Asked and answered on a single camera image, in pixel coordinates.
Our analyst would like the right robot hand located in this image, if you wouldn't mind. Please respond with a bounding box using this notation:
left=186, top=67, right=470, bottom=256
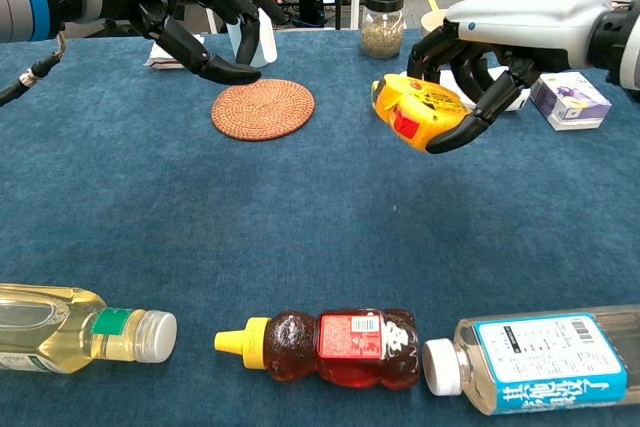
left=407, top=0, right=609, bottom=154

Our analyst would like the yellow tape measure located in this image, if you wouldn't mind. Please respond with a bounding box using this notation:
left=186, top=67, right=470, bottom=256
left=370, top=72, right=476, bottom=154

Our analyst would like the white drink bottle yellow cap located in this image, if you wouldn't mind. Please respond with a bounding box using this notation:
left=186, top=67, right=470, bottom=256
left=439, top=65, right=531, bottom=113

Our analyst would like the small purple carton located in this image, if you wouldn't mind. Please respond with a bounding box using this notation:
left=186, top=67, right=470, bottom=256
left=528, top=71, right=613, bottom=132

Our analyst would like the white snack packet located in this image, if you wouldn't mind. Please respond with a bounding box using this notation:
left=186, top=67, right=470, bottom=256
left=143, top=35, right=206, bottom=71

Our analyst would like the beige bowl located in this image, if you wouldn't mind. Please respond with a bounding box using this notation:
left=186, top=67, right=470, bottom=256
left=420, top=9, right=450, bottom=39

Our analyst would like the glass jar black lid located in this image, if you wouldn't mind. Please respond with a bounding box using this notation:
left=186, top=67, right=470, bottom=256
left=359, top=0, right=406, bottom=60

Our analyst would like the black box device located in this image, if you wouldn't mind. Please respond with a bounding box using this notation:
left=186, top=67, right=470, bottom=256
left=298, top=0, right=326, bottom=28

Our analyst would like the round woven coaster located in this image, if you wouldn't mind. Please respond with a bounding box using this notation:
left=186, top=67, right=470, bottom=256
left=210, top=78, right=317, bottom=142

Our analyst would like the blue table mat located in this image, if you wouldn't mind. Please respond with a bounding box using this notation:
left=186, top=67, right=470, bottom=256
left=0, top=24, right=640, bottom=427

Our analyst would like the clear square bottle blue label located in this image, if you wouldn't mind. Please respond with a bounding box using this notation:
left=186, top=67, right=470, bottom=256
left=422, top=304, right=640, bottom=417

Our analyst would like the bear shaped honey bottle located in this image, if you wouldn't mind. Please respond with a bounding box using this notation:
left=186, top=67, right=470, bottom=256
left=214, top=307, right=420, bottom=392

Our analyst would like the pale yellow liquid bottle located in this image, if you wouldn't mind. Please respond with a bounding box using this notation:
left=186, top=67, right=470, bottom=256
left=0, top=282, right=179, bottom=375

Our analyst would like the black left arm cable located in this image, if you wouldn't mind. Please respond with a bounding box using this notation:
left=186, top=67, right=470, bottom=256
left=0, top=31, right=69, bottom=108

